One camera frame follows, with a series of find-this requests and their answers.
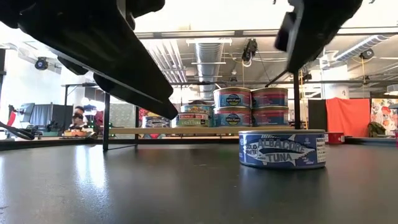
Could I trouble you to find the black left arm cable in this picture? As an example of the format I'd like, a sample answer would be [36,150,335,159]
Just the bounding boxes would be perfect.
[0,120,35,141]

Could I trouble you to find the person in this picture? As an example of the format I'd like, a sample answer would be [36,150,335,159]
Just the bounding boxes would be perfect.
[67,105,90,131]

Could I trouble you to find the black ceiling camera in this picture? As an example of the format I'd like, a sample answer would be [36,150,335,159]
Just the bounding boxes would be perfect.
[359,48,375,60]
[34,56,50,71]

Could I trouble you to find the black panel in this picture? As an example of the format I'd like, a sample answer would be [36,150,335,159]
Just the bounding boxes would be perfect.
[307,99,327,131]

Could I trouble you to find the black hanging ceiling device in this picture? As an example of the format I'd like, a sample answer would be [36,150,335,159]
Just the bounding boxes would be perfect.
[241,39,259,63]

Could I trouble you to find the silver-lid seafood can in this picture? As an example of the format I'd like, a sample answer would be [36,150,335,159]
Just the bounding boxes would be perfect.
[176,112,213,128]
[142,115,172,129]

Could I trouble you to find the dark computer monitor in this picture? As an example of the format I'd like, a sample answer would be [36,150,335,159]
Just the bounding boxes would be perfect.
[51,104,74,125]

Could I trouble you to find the silver-lid red can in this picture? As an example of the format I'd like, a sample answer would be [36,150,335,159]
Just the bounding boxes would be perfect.
[323,131,346,145]

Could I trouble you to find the wooden shelf with black frame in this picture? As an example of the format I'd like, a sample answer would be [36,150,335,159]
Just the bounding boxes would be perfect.
[102,68,302,152]

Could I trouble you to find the gold-lid blue can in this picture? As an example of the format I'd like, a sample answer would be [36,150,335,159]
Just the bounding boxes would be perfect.
[251,106,290,127]
[251,87,289,108]
[213,86,252,108]

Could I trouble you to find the silver-lid yellow-teal can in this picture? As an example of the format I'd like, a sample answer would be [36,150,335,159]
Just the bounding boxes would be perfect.
[180,104,215,114]

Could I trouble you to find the colourful patchwork quilt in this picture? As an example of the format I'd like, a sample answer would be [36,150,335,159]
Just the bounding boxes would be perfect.
[138,107,170,139]

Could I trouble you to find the floral cloth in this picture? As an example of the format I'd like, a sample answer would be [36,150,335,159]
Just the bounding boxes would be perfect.
[369,98,398,136]

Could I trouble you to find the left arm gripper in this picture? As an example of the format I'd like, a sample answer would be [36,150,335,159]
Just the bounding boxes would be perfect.
[0,0,174,103]

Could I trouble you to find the silver ventilation duct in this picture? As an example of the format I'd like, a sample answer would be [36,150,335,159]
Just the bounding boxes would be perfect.
[194,42,224,100]

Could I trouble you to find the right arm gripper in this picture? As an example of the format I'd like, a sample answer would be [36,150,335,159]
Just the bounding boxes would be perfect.
[285,0,364,75]

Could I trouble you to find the orange cloth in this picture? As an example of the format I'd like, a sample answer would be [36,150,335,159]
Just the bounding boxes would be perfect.
[325,97,371,138]

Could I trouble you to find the silver-lid blue can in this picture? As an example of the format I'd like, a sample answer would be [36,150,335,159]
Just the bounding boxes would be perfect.
[238,129,327,170]

